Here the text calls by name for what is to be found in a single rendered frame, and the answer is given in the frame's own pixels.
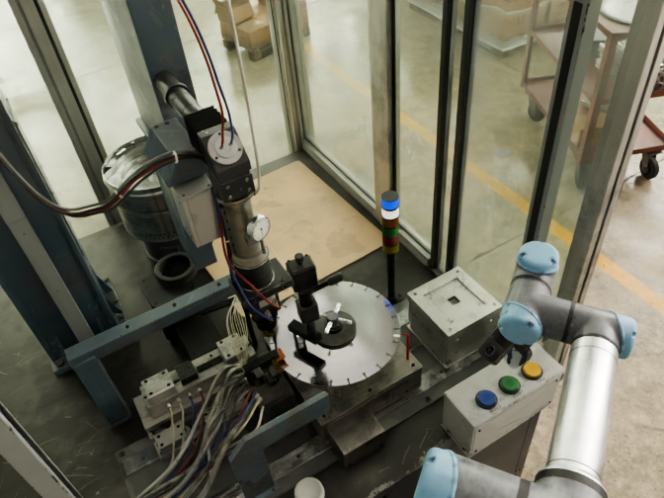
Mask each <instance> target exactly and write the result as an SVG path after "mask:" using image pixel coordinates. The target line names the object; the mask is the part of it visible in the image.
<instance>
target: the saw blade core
mask: <svg viewBox="0 0 664 498"><path fill-rule="evenodd" d="M352 284H353V286H352V287H351V285H352ZM336 285H337V284H336ZM336 285H334V286H328V287H326V288H324V289H322V290H319V291H317V292H314V293H313V295H314V297H315V299H316V301H317V303H318V307H319V313H324V312H326V311H330V310H335V308H336V306H337V303H341V306H340V309H339V310H341V311H344V312H347V313H349V314H350V315H351V316H352V317H353V318H354V319H355V321H356V326H357V331H356V335H355V337H354V338H353V339H352V341H350V342H349V343H348V344H346V345H344V346H341V347H337V348H329V347H325V346H322V345H320V344H319V343H318V344H317V345H314V344H312V343H310V342H308V341H306V340H305V341H306V342H303V343H300V344H298V345H297V344H296V343H295V341H294V339H293V335H292V333H291V332H290V331H289V329H288V325H289V324H290V323H291V322H292V321H293V320H294V319H295V320H297V321H299V322H301V321H300V319H299V316H298V314H297V310H296V304H295V300H296V299H297V298H298V293H295V294H294V295H293V296H291V297H290V298H289V299H288V300H286V301H285V302H284V303H283V304H282V306H281V308H282V309H280V310H278V316H277V320H278V324H277V326H276V330H277V349H278V348H281V350H282V351H283V353H284V354H285V355H286V357H285V358H283V359H281V360H280V361H278V362H277V363H278V364H279V365H280V366H281V367H282V368H283V369H284V370H285V371H286V372H287V373H288V374H290V375H291V376H293V377H295V378H297V379H299V380H301V381H303V382H306V383H309V384H313V385H319V386H330V381H331V380H332V385H331V386H343V385H349V383H348V381H347V379H348V380H349V382H350V384H353V383H356V382H359V381H362V380H364V379H366V377H367V378H368V377H370V376H372V375H374V374H376V373H377V372H378V371H380V368H383V367H384V366H385V365H386V364H387V363H388V362H389V361H390V359H391V358H392V356H393V355H394V353H395V351H396V349H397V346H398V343H399V339H400V337H396V336H393V335H394V334H396V335H400V323H399V319H398V316H397V313H396V311H395V309H394V308H393V306H392V305H391V304H390V302H389V301H388V300H387V299H386V298H385V297H384V296H383V295H381V294H380V293H379V292H377V291H376V290H373V289H371V288H368V287H366V286H363V285H360V284H356V283H351V282H340V283H338V286H336ZM365 289H367V290H365ZM377 296H378V297H377ZM294 297H297V298H294ZM386 305H387V306H386ZM284 306H286V307H287V308H284ZM392 316H395V317H392ZM278 318H279V319H278ZM394 329H396V330H394ZM392 342H396V343H392ZM387 354H388V355H387ZM376 365H378V367H377V366H376ZM287 366H288V367H287ZM298 374H300V375H298ZM363 374H365V375H363ZM314 379H315V381H314V383H313V380H314Z"/></svg>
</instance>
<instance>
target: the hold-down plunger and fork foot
mask: <svg viewBox="0 0 664 498"><path fill-rule="evenodd" d="M288 329H289V331H290V332H291V333H292V335H293V339H294V341H295V343H296V344H297V345H298V343H297V337H296V335H297V336H299V337H301V338H302V340H303V342H306V341H308V342H310V343H312V344H314V345H317V344H318V343H319V341H320V340H321V339H322V334H321V333H320V332H318V331H316V328H315V322H314V321H313V322H310V323H307V324H304V325H303V324H302V323H301V322H299V321H297V320H295V319H294V320H293V321H292V322H291V323H290V324H289V325H288ZM305 340H306V341H305Z"/></svg>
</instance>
